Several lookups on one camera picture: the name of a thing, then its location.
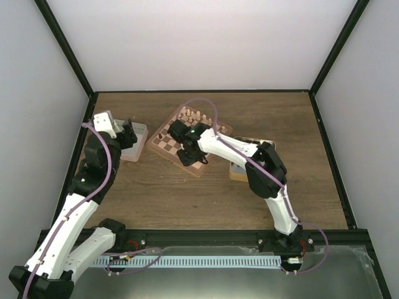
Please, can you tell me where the gold tin box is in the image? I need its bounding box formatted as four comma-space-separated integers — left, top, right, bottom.
229, 136, 276, 182

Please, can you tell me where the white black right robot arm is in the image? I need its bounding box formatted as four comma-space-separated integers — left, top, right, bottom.
168, 120, 302, 251

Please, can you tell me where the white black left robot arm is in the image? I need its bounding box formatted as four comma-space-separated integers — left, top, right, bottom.
9, 118, 137, 298

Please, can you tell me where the wooden chess board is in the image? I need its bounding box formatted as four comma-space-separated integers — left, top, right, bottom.
146, 105, 214, 177

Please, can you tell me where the pink tin box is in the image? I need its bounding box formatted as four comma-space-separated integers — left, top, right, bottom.
113, 120, 149, 162

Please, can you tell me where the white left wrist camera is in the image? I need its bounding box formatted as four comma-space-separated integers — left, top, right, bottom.
93, 110, 122, 139

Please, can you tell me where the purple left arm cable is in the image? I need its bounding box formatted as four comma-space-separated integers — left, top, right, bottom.
21, 123, 115, 299

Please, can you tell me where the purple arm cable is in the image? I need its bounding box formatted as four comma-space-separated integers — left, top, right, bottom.
180, 98, 330, 275
21, 123, 115, 299

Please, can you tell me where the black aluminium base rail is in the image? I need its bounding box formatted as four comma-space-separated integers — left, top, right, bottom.
40, 229, 368, 254

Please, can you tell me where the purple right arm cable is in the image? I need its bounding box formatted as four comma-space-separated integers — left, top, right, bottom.
180, 98, 330, 275

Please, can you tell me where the white slotted cable duct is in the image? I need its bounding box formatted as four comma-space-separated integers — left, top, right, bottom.
90, 255, 281, 270

